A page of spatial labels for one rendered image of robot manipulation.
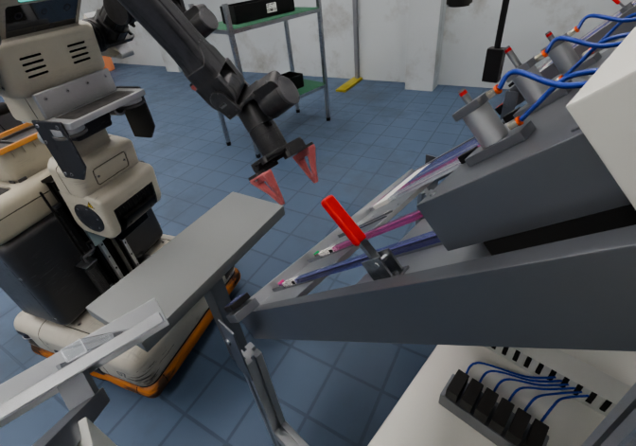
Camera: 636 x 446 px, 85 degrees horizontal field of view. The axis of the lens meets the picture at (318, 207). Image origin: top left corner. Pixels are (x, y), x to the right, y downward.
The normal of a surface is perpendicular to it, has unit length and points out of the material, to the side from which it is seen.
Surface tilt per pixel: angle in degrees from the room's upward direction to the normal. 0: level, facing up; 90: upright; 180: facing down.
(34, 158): 92
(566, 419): 0
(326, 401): 0
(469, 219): 90
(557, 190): 90
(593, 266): 90
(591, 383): 0
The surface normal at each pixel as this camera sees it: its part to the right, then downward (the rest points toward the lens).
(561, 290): -0.68, 0.48
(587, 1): -0.50, 0.55
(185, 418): -0.10, -0.80
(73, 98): 0.94, 0.13
